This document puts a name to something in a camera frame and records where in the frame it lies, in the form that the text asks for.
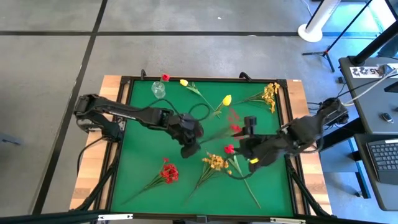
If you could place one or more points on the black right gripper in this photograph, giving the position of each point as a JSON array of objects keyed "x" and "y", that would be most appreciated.
[{"x": 252, "y": 144}]

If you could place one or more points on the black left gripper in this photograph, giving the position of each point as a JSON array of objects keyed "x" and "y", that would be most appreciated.
[{"x": 183, "y": 127}]

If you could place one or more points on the red artificial flower bunch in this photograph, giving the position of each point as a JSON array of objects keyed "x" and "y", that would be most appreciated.
[
  {"x": 170, "y": 173},
  {"x": 235, "y": 127}
]

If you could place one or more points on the yellow artificial flower bunch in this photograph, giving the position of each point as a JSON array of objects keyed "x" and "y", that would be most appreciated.
[
  {"x": 268, "y": 96},
  {"x": 214, "y": 162}
]

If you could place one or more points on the red artificial tulip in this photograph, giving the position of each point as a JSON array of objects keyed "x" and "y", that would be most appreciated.
[
  {"x": 229, "y": 149},
  {"x": 165, "y": 77}
]

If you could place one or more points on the yellow artificial tulip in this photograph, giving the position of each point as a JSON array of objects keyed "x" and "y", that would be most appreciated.
[
  {"x": 183, "y": 82},
  {"x": 227, "y": 100}
]

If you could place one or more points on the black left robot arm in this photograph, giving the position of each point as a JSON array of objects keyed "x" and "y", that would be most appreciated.
[{"x": 124, "y": 111}]

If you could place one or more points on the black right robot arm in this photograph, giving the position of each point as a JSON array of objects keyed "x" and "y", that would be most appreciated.
[{"x": 298, "y": 133}]

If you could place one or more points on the clear glass vase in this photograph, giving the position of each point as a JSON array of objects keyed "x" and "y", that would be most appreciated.
[{"x": 158, "y": 91}]

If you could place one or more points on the green table mat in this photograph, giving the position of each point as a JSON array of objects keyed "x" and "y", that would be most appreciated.
[{"x": 146, "y": 161}]

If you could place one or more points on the black tripod stand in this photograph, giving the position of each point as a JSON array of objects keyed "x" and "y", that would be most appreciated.
[{"x": 326, "y": 53}]

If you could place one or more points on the grey desk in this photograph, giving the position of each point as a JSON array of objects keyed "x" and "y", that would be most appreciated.
[
  {"x": 367, "y": 193},
  {"x": 367, "y": 102}
]

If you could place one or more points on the white paper label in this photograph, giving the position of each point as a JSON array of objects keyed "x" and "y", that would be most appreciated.
[{"x": 363, "y": 71}]

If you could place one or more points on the black keyboard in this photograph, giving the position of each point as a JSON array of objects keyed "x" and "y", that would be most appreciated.
[{"x": 384, "y": 155}]

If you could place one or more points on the small black key fob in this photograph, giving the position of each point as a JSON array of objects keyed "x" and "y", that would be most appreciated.
[{"x": 387, "y": 118}]

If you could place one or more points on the thick black pole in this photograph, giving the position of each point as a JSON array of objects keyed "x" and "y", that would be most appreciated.
[{"x": 377, "y": 42}]

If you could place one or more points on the white metal bracket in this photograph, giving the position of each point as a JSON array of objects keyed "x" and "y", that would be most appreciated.
[
  {"x": 115, "y": 216},
  {"x": 287, "y": 221}
]

